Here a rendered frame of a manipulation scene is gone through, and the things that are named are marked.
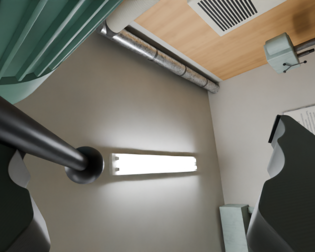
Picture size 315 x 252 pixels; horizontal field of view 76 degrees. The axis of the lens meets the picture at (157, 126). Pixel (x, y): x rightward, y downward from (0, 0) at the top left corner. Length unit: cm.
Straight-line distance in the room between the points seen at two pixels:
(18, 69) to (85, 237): 157
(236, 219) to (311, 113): 159
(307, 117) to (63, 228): 278
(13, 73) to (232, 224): 299
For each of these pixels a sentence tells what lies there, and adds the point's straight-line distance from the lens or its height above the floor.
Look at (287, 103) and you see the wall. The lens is 313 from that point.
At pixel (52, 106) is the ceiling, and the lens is 166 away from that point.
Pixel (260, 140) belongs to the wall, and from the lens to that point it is 313.
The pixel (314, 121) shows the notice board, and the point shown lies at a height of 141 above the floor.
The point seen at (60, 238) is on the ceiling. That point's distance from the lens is 163.
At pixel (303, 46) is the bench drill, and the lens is 247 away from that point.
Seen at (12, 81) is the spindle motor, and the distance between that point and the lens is 21.
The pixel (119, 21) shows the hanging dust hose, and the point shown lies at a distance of 194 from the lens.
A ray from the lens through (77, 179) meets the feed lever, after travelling 19.
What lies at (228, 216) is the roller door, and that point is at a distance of 306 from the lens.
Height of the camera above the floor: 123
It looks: 40 degrees up
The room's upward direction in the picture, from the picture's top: 107 degrees counter-clockwise
